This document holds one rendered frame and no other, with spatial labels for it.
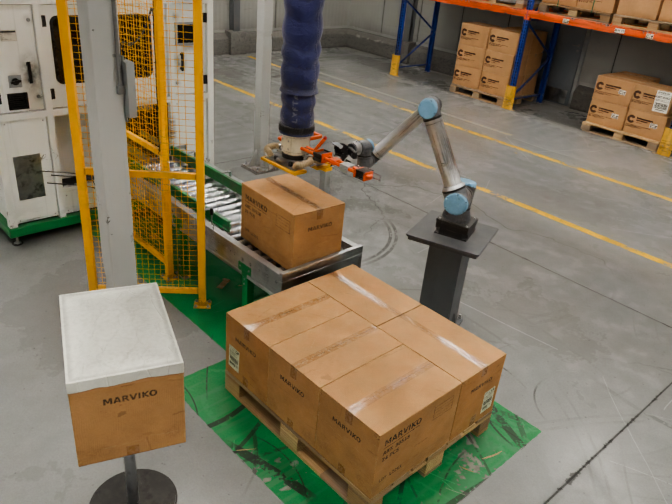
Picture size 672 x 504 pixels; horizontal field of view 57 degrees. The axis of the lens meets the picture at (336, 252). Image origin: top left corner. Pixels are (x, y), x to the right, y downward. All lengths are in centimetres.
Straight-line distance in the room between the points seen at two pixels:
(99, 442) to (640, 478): 279
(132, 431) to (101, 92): 185
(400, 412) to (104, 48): 236
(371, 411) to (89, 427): 121
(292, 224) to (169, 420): 163
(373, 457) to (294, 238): 148
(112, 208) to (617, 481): 319
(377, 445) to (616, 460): 159
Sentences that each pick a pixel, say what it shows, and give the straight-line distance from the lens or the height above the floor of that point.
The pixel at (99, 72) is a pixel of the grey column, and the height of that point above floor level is 172.
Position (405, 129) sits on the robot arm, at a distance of 404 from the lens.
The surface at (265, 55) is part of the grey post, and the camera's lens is 679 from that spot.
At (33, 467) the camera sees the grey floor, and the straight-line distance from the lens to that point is 357.
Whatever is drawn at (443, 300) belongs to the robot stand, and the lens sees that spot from 436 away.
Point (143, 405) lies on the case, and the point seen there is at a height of 85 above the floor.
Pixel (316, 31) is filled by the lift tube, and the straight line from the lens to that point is 372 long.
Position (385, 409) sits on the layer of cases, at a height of 54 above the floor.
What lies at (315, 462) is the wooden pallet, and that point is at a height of 2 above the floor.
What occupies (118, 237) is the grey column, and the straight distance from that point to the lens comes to 390.
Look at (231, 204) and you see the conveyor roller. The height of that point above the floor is 55.
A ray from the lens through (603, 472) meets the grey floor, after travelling 385.
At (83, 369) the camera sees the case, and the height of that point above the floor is 102.
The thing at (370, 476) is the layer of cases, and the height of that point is 28.
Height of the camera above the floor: 248
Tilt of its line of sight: 28 degrees down
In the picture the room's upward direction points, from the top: 6 degrees clockwise
